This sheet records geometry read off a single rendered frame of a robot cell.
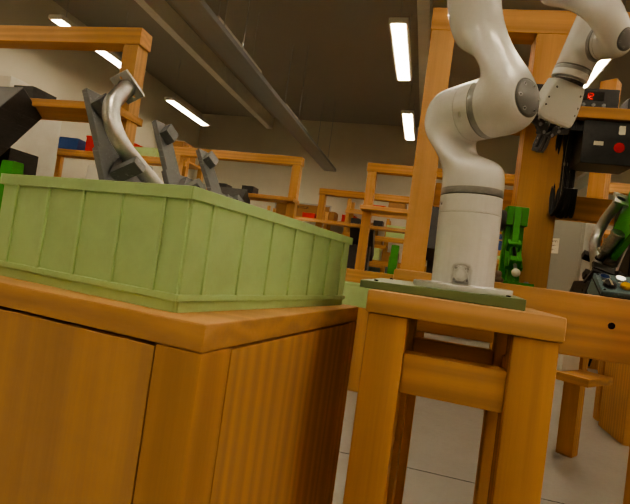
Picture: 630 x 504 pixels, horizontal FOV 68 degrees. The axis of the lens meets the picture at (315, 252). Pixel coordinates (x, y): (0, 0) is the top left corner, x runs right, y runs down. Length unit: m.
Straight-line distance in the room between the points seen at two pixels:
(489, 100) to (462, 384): 0.51
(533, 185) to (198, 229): 1.45
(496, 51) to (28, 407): 0.96
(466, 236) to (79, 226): 0.66
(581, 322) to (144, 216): 1.00
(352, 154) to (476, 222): 11.16
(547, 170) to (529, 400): 1.21
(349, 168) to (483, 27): 11.03
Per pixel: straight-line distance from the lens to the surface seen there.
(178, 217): 0.65
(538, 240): 1.88
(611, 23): 1.27
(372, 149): 12.01
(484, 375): 0.86
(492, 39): 1.00
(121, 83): 0.99
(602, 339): 1.30
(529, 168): 1.91
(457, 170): 0.95
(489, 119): 0.96
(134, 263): 0.70
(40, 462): 0.79
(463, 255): 0.92
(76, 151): 7.27
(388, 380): 0.85
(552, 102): 1.30
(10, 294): 0.82
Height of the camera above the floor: 0.88
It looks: 2 degrees up
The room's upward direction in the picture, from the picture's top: 8 degrees clockwise
